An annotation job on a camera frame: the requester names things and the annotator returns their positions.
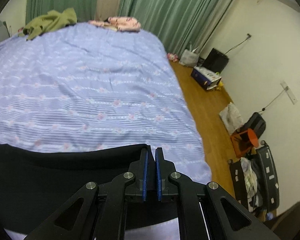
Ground olive green garment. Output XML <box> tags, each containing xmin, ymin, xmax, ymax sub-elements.
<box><xmin>18</xmin><ymin>8</ymin><xmax>77</xmax><ymax>41</ymax></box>

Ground grey plastic bag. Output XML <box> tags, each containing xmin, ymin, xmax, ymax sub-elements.
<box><xmin>219</xmin><ymin>102</ymin><xmax>244</xmax><ymax>135</ymax></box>

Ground orange stool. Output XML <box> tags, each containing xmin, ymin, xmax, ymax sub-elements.
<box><xmin>230</xmin><ymin>128</ymin><xmax>259</xmax><ymax>158</ymax></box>

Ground black open suitcase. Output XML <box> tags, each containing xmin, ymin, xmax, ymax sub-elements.
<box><xmin>228</xmin><ymin>140</ymin><xmax>280</xmax><ymax>213</ymax></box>

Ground white plastic bag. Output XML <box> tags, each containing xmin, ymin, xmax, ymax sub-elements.
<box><xmin>179</xmin><ymin>48</ymin><xmax>199</xmax><ymax>67</ymax></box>

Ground green curtain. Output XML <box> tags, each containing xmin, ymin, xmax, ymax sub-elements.
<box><xmin>26</xmin><ymin>0</ymin><xmax>234</xmax><ymax>55</ymax></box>

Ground lilac floral striped bed sheet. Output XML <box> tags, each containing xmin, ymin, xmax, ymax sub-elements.
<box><xmin>0</xmin><ymin>23</ymin><xmax>211</xmax><ymax>183</ymax></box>

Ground black pants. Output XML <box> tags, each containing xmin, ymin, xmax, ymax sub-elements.
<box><xmin>0</xmin><ymin>142</ymin><xmax>180</xmax><ymax>234</ymax></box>

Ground white wall power strip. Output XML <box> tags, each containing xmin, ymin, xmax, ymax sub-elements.
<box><xmin>280</xmin><ymin>81</ymin><xmax>298</xmax><ymax>105</ymax></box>

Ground blue white cardboard box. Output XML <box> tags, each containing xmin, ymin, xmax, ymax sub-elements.
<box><xmin>191</xmin><ymin>67</ymin><xmax>222</xmax><ymax>90</ymax></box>

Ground pink patterned garment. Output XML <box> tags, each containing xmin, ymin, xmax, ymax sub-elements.
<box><xmin>88</xmin><ymin>17</ymin><xmax>141</xmax><ymax>32</ymax></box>

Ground black speaker box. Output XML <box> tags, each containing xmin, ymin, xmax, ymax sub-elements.
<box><xmin>203</xmin><ymin>48</ymin><xmax>229</xmax><ymax>73</ymax></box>

